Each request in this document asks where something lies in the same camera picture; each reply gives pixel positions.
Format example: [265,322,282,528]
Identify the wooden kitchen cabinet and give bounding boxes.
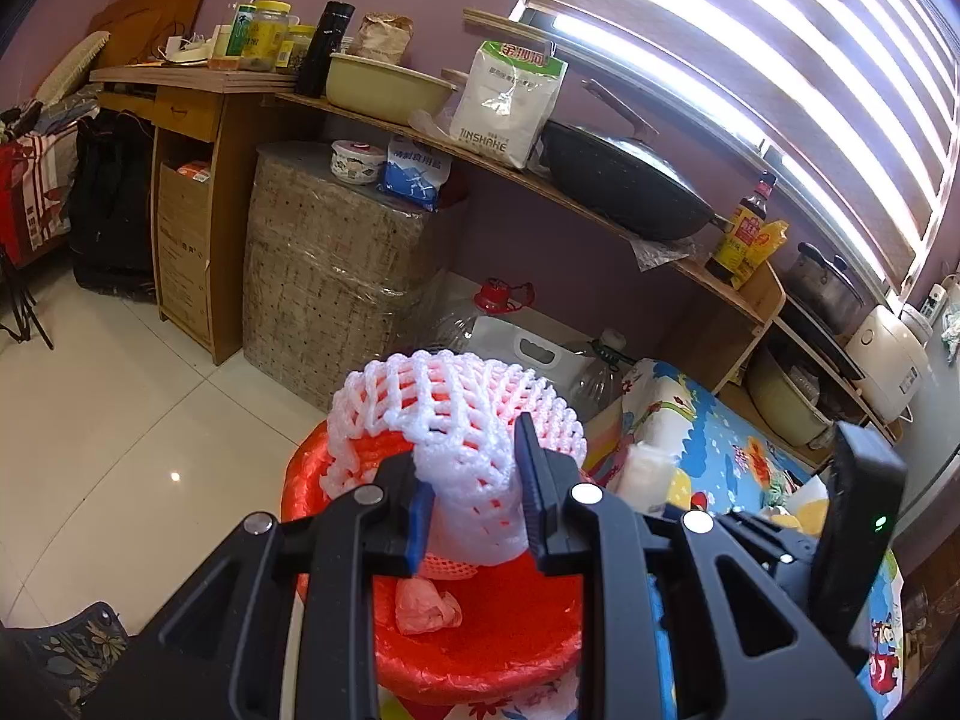
[712,262,901,473]

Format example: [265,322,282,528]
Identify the clear plastic wrap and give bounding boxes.
[630,236,698,271]

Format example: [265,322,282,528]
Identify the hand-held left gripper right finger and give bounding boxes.
[514,412,878,720]

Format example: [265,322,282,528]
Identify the white flour bag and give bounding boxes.
[448,40,569,170]

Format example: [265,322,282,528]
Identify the green label bottle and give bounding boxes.
[225,4,260,59]

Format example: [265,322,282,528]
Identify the black thermos flask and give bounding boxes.
[295,1,356,98]

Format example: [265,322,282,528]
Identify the clear water jug red cap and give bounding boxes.
[427,277,537,357]

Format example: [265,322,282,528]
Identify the clear plastic bottle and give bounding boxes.
[574,328,638,421]

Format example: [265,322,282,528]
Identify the cardboard box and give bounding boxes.
[156,157,215,331]

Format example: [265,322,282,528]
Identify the yellow lid jar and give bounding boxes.
[240,1,292,72]

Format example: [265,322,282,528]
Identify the black wok with lid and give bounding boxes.
[540,79,732,241]

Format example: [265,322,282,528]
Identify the blue salt bag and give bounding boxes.
[377,133,453,212]

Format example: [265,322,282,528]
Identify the white rice cooker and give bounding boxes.
[844,304,935,425]

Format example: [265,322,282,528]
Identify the plastic-wrapped woven box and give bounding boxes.
[241,141,470,415]

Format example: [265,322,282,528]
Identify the striped window blind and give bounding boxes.
[510,0,960,301]

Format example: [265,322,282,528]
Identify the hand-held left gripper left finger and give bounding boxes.
[79,454,440,720]

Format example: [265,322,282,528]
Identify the dark soy sauce bottle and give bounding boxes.
[705,171,779,284]

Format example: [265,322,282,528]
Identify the black tripod legs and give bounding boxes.
[0,240,55,350]

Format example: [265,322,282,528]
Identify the lidded white bowl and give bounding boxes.
[330,139,389,186]

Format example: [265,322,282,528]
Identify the wooden desk with drawer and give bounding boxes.
[90,64,301,365]

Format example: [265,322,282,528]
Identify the black cooktop tray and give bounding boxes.
[780,300,863,383]

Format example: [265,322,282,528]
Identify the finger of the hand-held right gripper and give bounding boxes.
[724,510,822,608]

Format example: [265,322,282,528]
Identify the red plastic-lined bin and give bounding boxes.
[279,420,593,706]

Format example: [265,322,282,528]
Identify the brown paper bag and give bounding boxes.
[355,13,415,65]

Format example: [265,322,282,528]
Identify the white foam fruit net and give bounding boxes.
[319,349,586,567]

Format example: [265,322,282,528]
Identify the yellow sponge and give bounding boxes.
[780,502,826,537]

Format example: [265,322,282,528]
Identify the small glass jar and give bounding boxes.
[281,25,317,76]

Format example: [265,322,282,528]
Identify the white bag with handle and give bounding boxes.
[465,315,593,391]

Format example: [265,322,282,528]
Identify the steel cooking pot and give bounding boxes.
[795,241,867,331]

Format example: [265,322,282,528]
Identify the red patterned bedding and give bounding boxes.
[0,120,80,263]

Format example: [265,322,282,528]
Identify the long wooden shelf plank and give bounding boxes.
[274,86,785,331]

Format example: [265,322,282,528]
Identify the beige pillow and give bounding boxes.
[34,30,111,110]

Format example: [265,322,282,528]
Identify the blue cartoon printed blanket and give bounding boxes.
[379,358,901,720]

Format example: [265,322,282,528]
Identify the black bag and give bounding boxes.
[69,109,158,297]

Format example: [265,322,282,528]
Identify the large pale green basin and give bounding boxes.
[746,349,833,447]

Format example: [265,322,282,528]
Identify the brown cardboard sheet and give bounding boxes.
[94,0,211,68]

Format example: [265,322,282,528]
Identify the pink crumpled tissue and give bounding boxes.
[394,576,464,635]

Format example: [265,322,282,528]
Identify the pink foam fruit net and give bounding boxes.
[420,551,481,583]

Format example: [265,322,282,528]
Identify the dark floral cushion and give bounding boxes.
[0,600,132,720]

